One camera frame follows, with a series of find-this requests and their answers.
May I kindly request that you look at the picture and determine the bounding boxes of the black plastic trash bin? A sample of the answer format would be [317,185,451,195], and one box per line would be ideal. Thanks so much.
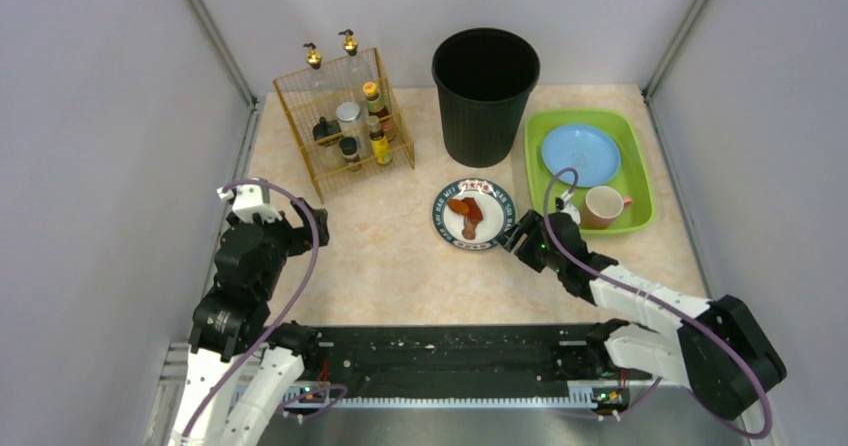
[431,28,540,168]

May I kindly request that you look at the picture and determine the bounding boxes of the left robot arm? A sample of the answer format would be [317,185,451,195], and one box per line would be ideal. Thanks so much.
[169,185,330,445]

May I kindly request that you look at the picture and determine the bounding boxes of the blue plastic plate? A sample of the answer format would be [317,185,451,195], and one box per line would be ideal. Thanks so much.
[541,123,622,188]

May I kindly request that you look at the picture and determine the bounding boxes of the black lid seasoning jar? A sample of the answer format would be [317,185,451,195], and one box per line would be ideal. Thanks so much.
[312,116,342,170]

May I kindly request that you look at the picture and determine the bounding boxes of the small brown spice bottle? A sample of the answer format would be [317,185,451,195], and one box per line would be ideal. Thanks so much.
[339,136,361,172]

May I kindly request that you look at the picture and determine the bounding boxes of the glass oil bottle gold spout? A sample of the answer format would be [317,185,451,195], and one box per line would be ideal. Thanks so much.
[301,41,333,123]

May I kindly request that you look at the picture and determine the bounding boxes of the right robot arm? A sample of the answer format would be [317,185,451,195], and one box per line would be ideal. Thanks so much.
[496,210,787,420]

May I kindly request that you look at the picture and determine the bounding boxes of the sauce bottle yellow cap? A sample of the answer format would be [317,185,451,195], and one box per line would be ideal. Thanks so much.
[362,81,396,142]

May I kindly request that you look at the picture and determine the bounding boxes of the green plastic tray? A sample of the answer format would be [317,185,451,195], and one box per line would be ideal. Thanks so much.
[524,108,654,236]

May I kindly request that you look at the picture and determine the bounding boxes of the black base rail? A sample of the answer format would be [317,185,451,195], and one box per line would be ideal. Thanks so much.
[268,323,651,409]

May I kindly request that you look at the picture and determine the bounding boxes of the pink cup white inside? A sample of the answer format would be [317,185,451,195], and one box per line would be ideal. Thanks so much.
[579,185,633,230]

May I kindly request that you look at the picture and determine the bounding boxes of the gold wire basket rack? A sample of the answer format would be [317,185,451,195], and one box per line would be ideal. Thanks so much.
[272,47,416,200]

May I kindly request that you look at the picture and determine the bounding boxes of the small yellow label bottle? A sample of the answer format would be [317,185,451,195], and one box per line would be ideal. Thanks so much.
[366,116,393,166]

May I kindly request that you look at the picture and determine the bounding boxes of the roasted meat pieces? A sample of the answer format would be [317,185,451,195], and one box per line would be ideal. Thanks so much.
[448,197,484,240]

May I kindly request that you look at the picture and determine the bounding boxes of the white plate green rim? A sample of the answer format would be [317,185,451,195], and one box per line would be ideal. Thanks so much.
[431,178,517,252]

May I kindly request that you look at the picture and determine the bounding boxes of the silver lid spice jar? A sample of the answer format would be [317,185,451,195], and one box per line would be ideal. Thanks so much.
[336,101,367,157]

